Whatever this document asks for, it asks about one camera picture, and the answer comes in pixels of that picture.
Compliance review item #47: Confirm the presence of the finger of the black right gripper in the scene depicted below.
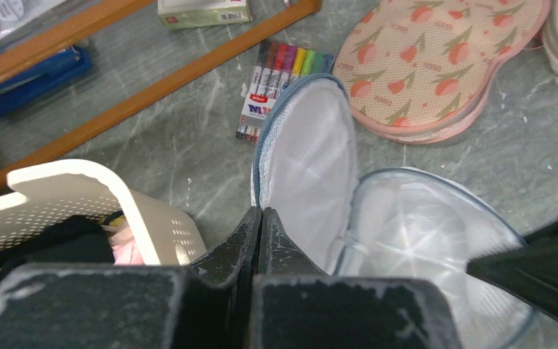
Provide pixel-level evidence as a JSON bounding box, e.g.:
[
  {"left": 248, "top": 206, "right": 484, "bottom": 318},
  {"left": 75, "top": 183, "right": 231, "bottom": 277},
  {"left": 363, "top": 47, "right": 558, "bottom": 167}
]
[{"left": 466, "top": 220, "right": 558, "bottom": 321}]

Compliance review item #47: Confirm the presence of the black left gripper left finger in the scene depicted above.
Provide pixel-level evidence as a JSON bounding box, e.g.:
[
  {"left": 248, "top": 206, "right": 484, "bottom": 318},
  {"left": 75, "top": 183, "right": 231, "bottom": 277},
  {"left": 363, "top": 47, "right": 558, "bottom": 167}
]
[{"left": 0, "top": 207, "right": 262, "bottom": 348}]

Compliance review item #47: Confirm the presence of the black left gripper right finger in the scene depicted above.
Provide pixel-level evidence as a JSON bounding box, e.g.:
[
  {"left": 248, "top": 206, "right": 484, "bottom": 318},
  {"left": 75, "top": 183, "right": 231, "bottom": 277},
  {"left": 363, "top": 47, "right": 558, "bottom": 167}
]
[{"left": 247, "top": 208, "right": 461, "bottom": 348}]

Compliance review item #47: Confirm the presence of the white mesh laundry bag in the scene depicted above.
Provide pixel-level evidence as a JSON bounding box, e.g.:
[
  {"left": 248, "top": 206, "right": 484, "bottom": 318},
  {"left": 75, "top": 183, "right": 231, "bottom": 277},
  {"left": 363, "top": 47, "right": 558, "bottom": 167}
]
[{"left": 251, "top": 73, "right": 536, "bottom": 348}]

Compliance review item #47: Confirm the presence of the cream plastic laundry basket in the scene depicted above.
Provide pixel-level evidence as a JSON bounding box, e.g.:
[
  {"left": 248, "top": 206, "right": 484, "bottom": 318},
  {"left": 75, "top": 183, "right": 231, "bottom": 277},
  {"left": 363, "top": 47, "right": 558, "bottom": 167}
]
[{"left": 0, "top": 159, "right": 207, "bottom": 265}]

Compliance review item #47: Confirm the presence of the peach patterned laundry bag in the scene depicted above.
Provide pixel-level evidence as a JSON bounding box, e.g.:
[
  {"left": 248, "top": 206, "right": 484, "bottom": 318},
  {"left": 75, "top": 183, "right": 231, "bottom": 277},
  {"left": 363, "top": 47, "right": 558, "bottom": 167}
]
[{"left": 333, "top": 0, "right": 551, "bottom": 144}]

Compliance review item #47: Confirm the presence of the pink cloth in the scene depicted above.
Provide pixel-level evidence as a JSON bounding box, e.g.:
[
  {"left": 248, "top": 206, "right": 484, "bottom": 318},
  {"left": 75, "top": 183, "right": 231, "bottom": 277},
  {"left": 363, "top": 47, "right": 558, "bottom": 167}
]
[{"left": 102, "top": 222, "right": 145, "bottom": 265}]

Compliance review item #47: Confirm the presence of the pack of coloured markers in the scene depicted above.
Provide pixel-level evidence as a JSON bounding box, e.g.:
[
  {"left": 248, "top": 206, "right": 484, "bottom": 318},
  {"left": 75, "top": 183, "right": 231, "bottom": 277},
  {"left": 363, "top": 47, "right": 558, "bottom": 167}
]
[{"left": 235, "top": 39, "right": 335, "bottom": 143}]

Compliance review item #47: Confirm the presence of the orange wooden shelf rack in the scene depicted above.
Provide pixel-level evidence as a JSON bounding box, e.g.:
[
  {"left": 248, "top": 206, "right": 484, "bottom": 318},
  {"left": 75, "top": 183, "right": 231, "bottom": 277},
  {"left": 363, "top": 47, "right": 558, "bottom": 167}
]
[{"left": 0, "top": 1, "right": 322, "bottom": 192}]

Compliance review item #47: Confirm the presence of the small white red box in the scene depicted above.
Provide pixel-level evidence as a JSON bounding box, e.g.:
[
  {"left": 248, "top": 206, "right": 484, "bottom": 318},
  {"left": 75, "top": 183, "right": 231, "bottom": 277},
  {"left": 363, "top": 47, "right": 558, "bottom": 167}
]
[{"left": 157, "top": 0, "right": 253, "bottom": 30}]

